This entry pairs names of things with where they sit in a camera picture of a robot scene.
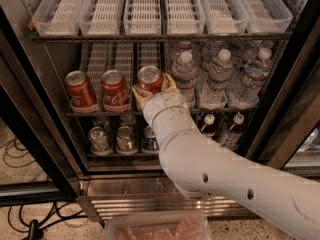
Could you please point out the red coke can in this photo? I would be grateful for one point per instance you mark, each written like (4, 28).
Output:
(115, 89)
(150, 78)
(82, 96)

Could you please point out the front right water bottle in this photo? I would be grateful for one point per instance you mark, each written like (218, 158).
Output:
(255, 72)

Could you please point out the dark drink bottle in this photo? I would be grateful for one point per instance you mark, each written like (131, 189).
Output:
(231, 132)
(207, 126)

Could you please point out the front middle water bottle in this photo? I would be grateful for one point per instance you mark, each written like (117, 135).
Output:
(216, 70)

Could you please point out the clear plastic food container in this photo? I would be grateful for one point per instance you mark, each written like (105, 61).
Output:
(164, 225)

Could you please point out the left blue soda can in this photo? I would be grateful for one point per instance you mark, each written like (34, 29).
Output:
(149, 142)

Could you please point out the steel fridge base grille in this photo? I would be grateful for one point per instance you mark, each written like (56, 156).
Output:
(103, 197)

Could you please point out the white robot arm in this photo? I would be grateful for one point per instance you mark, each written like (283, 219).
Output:
(198, 166)

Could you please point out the front left water bottle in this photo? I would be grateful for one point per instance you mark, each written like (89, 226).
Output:
(184, 72)

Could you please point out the right dark drink bottle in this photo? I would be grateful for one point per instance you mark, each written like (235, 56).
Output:
(231, 132)

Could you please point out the silver soda can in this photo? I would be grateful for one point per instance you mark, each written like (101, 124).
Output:
(126, 142)
(99, 142)

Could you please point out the left dark drink bottle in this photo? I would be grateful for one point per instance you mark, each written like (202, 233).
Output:
(207, 126)

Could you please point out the black fridge door frame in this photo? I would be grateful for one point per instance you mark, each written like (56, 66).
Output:
(19, 110)

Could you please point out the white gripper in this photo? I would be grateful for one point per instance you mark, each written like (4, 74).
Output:
(162, 105)

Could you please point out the top shelf clear bin row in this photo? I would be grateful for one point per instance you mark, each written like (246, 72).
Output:
(157, 17)

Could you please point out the water bottle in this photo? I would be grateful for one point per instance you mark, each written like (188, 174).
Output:
(216, 70)
(255, 72)
(184, 72)

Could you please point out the left silver soda can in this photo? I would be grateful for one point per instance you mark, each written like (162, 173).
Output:
(99, 142)

